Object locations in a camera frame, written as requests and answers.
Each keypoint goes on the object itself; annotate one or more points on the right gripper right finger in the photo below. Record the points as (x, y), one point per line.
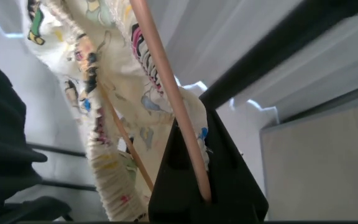
(232, 180)

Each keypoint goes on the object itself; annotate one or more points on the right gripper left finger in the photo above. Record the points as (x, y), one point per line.
(176, 183)

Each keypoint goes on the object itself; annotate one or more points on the pink clothes hanger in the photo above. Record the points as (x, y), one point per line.
(172, 93)

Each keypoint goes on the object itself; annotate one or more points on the cream printed garment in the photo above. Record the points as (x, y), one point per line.
(117, 93)

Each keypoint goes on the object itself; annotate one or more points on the dark grey T-shirt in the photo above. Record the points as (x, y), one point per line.
(2, 140)

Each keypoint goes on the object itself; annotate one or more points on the black clothes rack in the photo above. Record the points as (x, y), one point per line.
(275, 46)

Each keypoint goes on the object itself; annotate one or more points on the white curtain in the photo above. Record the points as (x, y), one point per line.
(213, 37)

